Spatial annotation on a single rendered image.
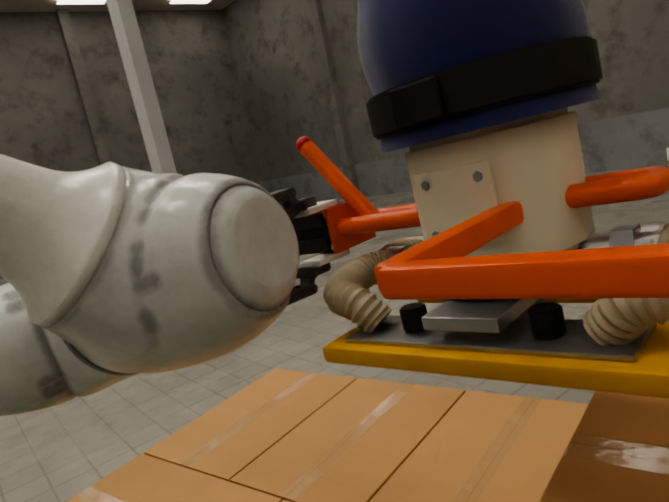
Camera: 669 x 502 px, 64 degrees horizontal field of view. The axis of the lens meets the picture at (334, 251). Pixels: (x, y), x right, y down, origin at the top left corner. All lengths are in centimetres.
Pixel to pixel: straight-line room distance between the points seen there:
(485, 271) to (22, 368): 31
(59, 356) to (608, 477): 49
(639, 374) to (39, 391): 42
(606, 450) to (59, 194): 55
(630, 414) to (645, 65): 977
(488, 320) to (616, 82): 1010
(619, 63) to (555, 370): 1012
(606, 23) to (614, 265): 1037
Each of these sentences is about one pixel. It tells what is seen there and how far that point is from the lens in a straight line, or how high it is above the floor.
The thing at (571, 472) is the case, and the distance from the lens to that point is 62.
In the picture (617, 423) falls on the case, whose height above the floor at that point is 95.
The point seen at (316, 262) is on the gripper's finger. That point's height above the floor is 117.
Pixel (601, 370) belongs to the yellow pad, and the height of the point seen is 110.
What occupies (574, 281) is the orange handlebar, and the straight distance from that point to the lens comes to 29.
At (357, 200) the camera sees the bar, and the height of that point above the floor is 123.
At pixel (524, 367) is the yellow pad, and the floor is 110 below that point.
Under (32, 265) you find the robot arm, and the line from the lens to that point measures 32.
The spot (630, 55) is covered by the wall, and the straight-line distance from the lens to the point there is 1045.
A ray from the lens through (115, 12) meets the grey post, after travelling 424.
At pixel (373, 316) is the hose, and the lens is 59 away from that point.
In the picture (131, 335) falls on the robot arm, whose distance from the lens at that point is 31.
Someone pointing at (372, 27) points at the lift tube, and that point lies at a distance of 54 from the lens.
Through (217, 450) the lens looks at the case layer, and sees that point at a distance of 169.
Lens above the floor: 130
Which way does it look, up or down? 10 degrees down
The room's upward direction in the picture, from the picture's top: 12 degrees counter-clockwise
